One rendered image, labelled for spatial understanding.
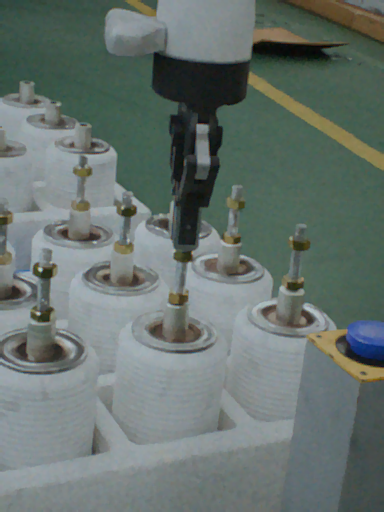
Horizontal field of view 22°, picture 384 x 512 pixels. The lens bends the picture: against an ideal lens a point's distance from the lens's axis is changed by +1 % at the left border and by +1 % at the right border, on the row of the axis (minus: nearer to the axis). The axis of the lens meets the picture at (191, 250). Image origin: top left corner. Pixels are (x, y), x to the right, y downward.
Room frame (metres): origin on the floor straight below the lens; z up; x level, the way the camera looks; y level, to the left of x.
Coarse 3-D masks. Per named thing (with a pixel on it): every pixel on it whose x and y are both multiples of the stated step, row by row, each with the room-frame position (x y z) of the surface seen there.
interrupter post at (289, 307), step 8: (280, 288) 0.82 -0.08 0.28; (280, 296) 0.82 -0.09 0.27; (288, 296) 0.81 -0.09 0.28; (296, 296) 0.81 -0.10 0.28; (280, 304) 0.81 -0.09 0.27; (288, 304) 0.81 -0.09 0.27; (296, 304) 0.81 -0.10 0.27; (280, 312) 0.81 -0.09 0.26; (288, 312) 0.81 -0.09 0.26; (296, 312) 0.81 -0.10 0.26; (280, 320) 0.81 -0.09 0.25; (288, 320) 0.81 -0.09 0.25; (296, 320) 0.81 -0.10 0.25
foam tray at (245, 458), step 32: (64, 320) 0.91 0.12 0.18; (224, 384) 0.85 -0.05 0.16; (96, 416) 0.74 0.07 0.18; (224, 416) 0.77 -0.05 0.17; (96, 448) 0.72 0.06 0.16; (128, 448) 0.69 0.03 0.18; (160, 448) 0.70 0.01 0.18; (192, 448) 0.70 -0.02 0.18; (224, 448) 0.71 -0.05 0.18; (256, 448) 0.72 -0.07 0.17; (288, 448) 0.74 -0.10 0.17; (0, 480) 0.63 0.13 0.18; (32, 480) 0.64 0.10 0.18; (64, 480) 0.64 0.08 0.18; (96, 480) 0.65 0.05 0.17; (128, 480) 0.67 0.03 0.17; (160, 480) 0.68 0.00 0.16; (192, 480) 0.69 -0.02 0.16; (224, 480) 0.71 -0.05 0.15; (256, 480) 0.72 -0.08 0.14
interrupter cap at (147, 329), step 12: (156, 312) 0.80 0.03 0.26; (132, 324) 0.77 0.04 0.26; (144, 324) 0.77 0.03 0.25; (156, 324) 0.78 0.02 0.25; (192, 324) 0.78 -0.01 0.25; (204, 324) 0.78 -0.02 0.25; (144, 336) 0.75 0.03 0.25; (156, 336) 0.75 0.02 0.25; (192, 336) 0.76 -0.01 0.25; (204, 336) 0.76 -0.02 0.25; (216, 336) 0.76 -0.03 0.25; (156, 348) 0.73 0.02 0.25; (168, 348) 0.73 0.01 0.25; (180, 348) 0.73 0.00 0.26; (192, 348) 0.73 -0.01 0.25; (204, 348) 0.74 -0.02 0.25
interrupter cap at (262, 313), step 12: (264, 300) 0.85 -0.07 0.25; (276, 300) 0.85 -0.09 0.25; (252, 312) 0.82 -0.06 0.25; (264, 312) 0.82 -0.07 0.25; (276, 312) 0.83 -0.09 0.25; (312, 312) 0.83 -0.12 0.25; (264, 324) 0.80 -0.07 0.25; (276, 324) 0.80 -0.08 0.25; (288, 324) 0.81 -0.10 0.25; (300, 324) 0.81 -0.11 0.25; (312, 324) 0.81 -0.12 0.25; (324, 324) 0.81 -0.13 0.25; (288, 336) 0.78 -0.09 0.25; (300, 336) 0.78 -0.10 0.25
